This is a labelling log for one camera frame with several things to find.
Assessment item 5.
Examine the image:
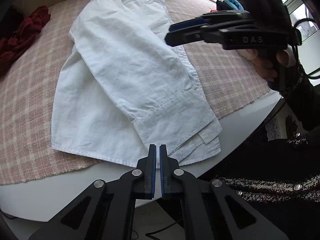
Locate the white shirt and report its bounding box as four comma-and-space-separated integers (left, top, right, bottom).
51, 0, 222, 167

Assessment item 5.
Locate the right forearm tweed sleeve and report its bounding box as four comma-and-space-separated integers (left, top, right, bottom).
216, 64, 319, 203

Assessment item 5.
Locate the person's right hand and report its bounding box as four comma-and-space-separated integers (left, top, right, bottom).
237, 45, 296, 82

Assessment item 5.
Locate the black folded garment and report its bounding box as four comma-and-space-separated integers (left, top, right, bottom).
216, 0, 231, 11

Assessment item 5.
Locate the blue folded garment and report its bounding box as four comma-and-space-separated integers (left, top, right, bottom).
223, 0, 244, 10

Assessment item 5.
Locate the pink plaid table cloth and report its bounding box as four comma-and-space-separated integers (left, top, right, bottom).
1, 0, 269, 185

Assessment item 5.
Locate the dark red garment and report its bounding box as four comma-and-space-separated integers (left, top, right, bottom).
1, 5, 51, 76

